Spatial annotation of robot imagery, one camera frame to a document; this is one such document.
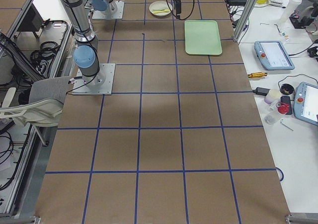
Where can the yellow plastic fork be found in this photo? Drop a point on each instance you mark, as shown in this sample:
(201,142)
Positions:
(160,11)

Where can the white round plate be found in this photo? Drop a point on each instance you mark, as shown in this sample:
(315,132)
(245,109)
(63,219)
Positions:
(160,5)

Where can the light green tray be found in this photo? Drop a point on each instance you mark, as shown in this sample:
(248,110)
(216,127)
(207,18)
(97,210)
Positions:
(202,37)

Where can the grey teach pendant upper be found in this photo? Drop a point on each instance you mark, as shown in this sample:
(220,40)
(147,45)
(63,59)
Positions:
(273,55)

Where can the grey teach pendant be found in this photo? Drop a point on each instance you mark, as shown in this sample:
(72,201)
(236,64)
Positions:
(306,103)
(273,55)

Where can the gold metal cylinder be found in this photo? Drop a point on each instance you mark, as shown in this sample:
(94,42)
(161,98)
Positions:
(257,75)

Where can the black power adapter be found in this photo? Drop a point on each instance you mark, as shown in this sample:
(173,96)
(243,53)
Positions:
(261,91)

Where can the white cup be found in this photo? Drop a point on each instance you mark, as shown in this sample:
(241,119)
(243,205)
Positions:
(272,96)

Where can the red black round object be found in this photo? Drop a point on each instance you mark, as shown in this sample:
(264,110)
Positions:
(282,108)

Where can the grey office chair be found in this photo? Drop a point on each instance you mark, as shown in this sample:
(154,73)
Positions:
(45,104)

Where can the metal allen key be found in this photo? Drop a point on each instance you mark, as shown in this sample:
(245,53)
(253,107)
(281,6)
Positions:
(283,124)

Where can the grey teach pendant lower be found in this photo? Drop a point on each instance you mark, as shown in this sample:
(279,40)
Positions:
(306,103)

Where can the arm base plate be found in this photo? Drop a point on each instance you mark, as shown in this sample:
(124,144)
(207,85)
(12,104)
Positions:
(107,11)
(101,84)

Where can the aluminium frame post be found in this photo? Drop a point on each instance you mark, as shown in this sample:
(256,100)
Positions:
(243,19)

